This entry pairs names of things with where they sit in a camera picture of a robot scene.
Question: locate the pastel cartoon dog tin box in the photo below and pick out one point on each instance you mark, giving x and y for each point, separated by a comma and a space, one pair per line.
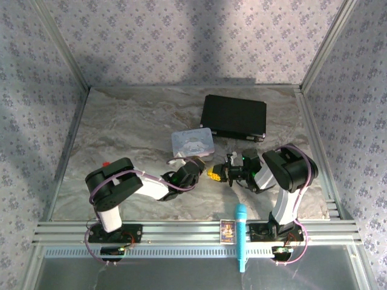
193, 142

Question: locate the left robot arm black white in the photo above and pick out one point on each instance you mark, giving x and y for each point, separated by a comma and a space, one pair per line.
121, 187

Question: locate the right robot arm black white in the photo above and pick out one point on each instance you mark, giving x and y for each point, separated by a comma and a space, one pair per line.
290, 172

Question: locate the black hard case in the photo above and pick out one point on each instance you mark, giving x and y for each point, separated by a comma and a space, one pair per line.
234, 116

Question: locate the small colourful card box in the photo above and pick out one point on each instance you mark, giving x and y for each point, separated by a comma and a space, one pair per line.
228, 232

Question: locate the blue toy microphone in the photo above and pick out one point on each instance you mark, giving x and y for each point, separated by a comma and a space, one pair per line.
241, 232

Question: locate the small black controller board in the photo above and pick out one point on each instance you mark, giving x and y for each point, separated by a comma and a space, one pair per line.
282, 252
112, 251

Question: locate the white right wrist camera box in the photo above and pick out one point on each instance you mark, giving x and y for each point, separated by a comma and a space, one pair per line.
232, 158

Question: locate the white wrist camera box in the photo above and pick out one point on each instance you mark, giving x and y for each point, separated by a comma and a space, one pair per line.
178, 158
232, 158

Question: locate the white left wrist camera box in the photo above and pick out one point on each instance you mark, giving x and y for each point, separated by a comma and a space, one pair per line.
178, 158

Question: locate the aluminium mounting rail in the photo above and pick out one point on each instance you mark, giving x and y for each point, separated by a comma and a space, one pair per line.
187, 234

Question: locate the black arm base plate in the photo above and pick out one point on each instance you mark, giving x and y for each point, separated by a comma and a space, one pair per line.
133, 232
257, 234

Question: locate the aluminium side rail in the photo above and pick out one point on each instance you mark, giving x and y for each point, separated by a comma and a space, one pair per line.
314, 145
72, 145

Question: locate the aluminium frame post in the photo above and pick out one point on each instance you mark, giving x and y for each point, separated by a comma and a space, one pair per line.
329, 45

